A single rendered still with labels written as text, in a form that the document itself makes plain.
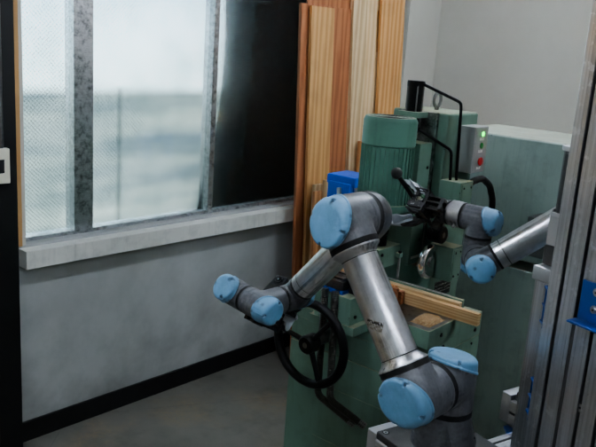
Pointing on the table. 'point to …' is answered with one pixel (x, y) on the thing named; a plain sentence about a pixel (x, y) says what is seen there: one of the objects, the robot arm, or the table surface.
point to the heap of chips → (427, 320)
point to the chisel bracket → (388, 253)
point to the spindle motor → (388, 156)
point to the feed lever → (427, 221)
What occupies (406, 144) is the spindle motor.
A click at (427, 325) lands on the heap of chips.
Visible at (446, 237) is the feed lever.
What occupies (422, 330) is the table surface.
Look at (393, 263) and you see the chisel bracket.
